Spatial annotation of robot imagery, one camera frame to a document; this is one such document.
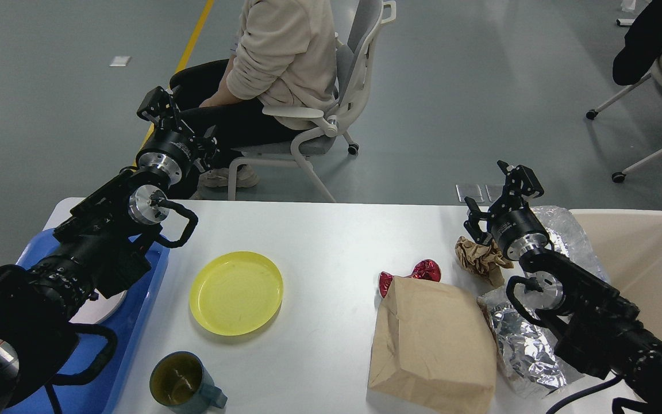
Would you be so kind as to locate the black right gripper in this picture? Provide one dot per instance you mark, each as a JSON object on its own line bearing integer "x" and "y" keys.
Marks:
{"x": 518, "y": 230}

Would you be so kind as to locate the crumpled aluminium foil sheet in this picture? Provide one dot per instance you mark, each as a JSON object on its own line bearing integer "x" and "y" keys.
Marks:
{"x": 526, "y": 353}

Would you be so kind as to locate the pink plate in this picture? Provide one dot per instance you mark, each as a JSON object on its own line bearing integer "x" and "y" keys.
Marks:
{"x": 97, "y": 311}

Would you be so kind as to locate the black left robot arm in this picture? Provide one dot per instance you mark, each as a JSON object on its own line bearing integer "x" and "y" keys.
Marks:
{"x": 101, "y": 252}

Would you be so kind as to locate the red foil wrapper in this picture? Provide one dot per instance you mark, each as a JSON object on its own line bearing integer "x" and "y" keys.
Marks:
{"x": 426, "y": 269}

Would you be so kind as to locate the beige plastic bin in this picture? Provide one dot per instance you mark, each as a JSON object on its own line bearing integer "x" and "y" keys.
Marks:
{"x": 628, "y": 243}

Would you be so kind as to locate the dark teal mug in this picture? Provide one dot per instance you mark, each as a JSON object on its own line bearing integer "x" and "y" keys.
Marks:
{"x": 181, "y": 383}

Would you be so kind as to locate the brown paper bag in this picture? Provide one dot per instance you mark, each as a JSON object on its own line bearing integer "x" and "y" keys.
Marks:
{"x": 433, "y": 347}

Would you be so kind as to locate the white grey office chair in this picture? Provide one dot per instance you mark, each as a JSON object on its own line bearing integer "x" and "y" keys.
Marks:
{"x": 354, "y": 63}

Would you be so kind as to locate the yellow plastic plate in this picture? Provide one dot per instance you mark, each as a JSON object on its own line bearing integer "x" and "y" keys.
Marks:
{"x": 236, "y": 293}

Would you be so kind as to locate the metal floor plate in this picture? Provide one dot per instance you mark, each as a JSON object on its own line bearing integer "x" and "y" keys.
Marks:
{"x": 481, "y": 194}

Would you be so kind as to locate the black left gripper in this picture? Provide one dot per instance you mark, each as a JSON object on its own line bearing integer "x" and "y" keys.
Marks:
{"x": 173, "y": 154}

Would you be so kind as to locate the crumpled brown paper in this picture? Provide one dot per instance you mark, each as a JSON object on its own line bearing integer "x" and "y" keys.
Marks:
{"x": 486, "y": 262}

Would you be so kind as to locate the clear plastic bag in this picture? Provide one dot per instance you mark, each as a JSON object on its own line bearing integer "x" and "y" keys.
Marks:
{"x": 569, "y": 238}

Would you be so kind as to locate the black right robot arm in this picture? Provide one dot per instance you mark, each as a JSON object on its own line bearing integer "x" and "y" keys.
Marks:
{"x": 597, "y": 330}

